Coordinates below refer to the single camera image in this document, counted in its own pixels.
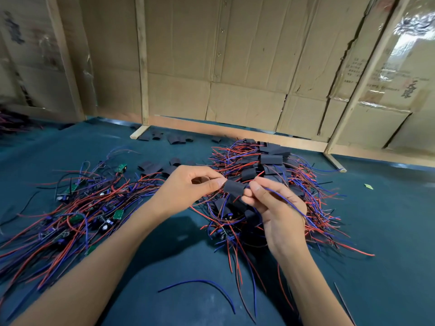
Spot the person's right hand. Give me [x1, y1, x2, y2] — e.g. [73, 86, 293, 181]
[241, 176, 308, 259]

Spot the person's left hand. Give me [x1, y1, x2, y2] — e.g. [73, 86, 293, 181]
[146, 165, 228, 221]

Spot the wired board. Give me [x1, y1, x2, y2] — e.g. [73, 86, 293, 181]
[261, 185, 320, 230]

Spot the pile of black sleeve pieces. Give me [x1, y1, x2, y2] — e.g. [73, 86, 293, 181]
[136, 129, 194, 175]

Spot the pile of sleeved wired boards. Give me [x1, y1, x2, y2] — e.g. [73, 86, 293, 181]
[190, 138, 376, 323]

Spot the pile of unsleeved wired boards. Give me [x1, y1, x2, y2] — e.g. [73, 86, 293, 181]
[0, 147, 167, 316]

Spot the wire pile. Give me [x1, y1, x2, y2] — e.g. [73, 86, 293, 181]
[0, 108, 28, 133]

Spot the person's right forearm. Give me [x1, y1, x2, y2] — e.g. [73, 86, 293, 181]
[272, 237, 354, 326]

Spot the person's left forearm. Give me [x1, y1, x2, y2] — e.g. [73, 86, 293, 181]
[14, 207, 164, 326]

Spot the wooden ledge board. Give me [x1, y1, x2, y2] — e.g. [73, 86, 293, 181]
[95, 108, 435, 167]

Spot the clear plastic sheet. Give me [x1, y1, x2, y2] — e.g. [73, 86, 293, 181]
[381, 3, 435, 106]

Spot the loose blue wire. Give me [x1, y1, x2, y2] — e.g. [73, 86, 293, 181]
[158, 279, 236, 314]

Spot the thin wooden post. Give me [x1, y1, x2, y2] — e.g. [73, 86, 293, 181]
[129, 0, 150, 140]

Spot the pale slanted wooden post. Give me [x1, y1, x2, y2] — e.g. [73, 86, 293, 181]
[324, 0, 412, 173]

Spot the wide wooden post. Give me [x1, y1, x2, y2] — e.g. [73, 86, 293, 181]
[44, 0, 86, 123]

